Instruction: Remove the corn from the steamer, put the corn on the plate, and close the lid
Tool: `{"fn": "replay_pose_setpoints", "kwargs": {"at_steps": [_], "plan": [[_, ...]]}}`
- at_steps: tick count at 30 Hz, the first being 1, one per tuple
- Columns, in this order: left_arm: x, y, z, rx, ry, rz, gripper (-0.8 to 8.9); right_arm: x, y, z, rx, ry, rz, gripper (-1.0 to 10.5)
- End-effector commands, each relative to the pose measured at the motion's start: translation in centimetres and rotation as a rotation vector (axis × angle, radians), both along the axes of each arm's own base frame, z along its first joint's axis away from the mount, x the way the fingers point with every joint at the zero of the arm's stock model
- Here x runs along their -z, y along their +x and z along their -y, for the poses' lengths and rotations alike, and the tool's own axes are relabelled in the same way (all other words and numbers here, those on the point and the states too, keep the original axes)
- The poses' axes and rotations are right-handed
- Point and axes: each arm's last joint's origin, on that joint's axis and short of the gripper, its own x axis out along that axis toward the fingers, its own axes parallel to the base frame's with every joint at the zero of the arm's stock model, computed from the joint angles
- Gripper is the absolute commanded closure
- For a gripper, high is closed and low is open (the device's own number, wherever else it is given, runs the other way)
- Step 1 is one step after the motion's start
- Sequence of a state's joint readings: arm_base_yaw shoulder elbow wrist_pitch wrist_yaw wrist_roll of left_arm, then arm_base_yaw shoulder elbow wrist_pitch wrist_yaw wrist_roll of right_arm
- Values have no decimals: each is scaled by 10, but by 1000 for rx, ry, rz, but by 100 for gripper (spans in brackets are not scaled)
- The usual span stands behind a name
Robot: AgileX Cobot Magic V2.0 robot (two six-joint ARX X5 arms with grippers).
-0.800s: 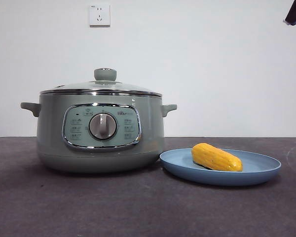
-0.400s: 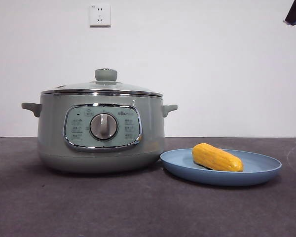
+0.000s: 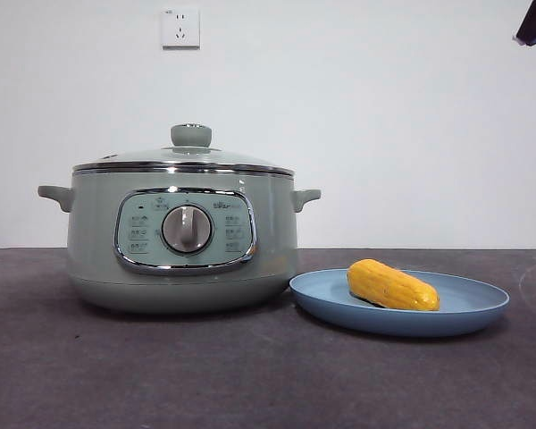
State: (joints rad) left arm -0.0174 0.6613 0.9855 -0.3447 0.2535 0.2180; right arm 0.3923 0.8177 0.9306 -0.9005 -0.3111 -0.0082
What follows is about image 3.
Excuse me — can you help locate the glass lid with green knob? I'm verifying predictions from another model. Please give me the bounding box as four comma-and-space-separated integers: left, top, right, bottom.
72, 123, 296, 176

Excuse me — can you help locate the pale green electric steamer pot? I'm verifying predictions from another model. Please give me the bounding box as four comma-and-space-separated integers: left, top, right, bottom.
37, 172, 322, 315

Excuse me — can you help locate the yellow corn cob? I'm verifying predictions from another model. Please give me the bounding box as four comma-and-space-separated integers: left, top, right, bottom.
347, 258, 441, 313

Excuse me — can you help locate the white wall power socket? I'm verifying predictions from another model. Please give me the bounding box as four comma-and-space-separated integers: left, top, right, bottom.
162, 7, 201, 50

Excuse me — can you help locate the blue round plate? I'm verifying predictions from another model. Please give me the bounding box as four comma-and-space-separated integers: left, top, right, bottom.
289, 267, 511, 338

